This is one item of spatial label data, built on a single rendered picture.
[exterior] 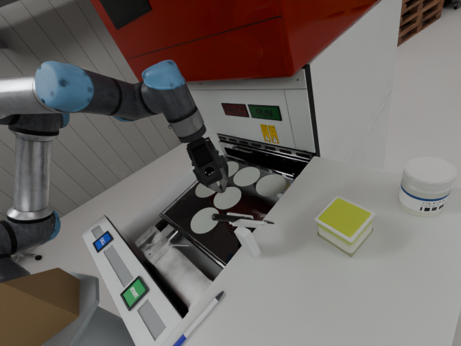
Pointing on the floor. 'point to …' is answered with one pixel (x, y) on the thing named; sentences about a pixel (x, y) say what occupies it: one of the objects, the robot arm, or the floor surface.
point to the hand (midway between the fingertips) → (222, 190)
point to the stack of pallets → (417, 16)
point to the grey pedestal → (92, 321)
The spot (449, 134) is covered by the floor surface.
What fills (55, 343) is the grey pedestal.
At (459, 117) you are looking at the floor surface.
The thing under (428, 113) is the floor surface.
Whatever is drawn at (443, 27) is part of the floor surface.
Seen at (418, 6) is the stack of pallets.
